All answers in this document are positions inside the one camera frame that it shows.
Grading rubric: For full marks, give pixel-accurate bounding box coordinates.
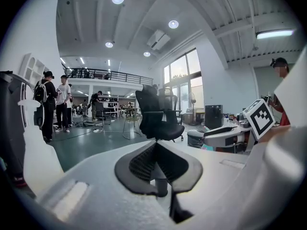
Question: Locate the black mesh office chair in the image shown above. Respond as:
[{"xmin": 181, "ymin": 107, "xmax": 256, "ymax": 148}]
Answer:
[{"xmin": 157, "ymin": 87, "xmax": 183, "ymax": 126}]

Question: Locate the black mezzanine railing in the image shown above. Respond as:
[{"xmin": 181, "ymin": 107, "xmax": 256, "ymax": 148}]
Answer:
[{"xmin": 62, "ymin": 67, "xmax": 154, "ymax": 86}]

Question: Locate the black cabinet box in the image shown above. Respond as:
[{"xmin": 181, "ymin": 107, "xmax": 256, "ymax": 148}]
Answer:
[{"xmin": 204, "ymin": 104, "xmax": 224, "ymax": 130}]

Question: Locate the standing fan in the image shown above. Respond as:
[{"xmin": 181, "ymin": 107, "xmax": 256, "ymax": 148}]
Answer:
[{"xmin": 188, "ymin": 92, "xmax": 198, "ymax": 126}]

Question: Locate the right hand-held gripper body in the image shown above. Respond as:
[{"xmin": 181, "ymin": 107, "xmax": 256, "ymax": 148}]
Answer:
[{"xmin": 225, "ymin": 99, "xmax": 276, "ymax": 153}]

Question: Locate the white cup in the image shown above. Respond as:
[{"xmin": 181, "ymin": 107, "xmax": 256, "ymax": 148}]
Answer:
[{"xmin": 230, "ymin": 126, "xmax": 307, "ymax": 225}]

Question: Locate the black visitor chair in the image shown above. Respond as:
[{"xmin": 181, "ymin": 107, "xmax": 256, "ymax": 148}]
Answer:
[{"xmin": 95, "ymin": 102, "xmax": 112, "ymax": 127}]

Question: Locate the metal wire chair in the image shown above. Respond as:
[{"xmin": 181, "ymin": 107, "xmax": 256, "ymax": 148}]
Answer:
[{"xmin": 122, "ymin": 108, "xmax": 142, "ymax": 140}]

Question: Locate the large window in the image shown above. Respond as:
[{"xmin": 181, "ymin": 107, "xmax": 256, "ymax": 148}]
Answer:
[{"xmin": 163, "ymin": 47, "xmax": 205, "ymax": 111}]

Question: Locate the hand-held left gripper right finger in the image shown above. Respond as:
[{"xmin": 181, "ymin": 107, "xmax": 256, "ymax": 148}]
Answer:
[{"xmin": 155, "ymin": 141, "xmax": 251, "ymax": 225}]

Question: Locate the white wall shelf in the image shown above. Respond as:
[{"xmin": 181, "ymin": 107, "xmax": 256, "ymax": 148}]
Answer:
[{"xmin": 18, "ymin": 52, "xmax": 50, "ymax": 87}]

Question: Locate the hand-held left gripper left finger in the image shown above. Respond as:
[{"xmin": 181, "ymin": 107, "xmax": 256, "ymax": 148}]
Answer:
[{"xmin": 35, "ymin": 141, "xmax": 174, "ymax": 230}]

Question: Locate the dark grey appliance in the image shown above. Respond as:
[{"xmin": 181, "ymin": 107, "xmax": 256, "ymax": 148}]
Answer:
[{"xmin": 0, "ymin": 70, "xmax": 31, "ymax": 186}]

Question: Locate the ceiling tube light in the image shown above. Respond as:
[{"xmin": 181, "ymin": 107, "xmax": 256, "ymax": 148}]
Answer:
[{"xmin": 255, "ymin": 28, "xmax": 295, "ymax": 40}]

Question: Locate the ceiling air conditioner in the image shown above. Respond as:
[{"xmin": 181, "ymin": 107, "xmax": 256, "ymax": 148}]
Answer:
[{"xmin": 146, "ymin": 29, "xmax": 171, "ymax": 51}]

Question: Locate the person's right forearm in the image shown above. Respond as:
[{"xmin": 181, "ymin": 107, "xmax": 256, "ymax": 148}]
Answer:
[{"xmin": 258, "ymin": 125, "xmax": 291, "ymax": 144}]

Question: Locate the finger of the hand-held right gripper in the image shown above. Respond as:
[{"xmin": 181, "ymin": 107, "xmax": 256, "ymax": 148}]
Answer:
[{"xmin": 203, "ymin": 126, "xmax": 238, "ymax": 148}]

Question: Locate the black backpack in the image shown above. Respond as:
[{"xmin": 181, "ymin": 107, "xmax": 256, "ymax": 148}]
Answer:
[{"xmin": 33, "ymin": 80, "xmax": 50, "ymax": 103}]

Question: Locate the white storage rack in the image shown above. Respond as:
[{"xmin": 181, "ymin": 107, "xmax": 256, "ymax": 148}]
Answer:
[{"xmin": 97, "ymin": 94, "xmax": 119, "ymax": 117}]

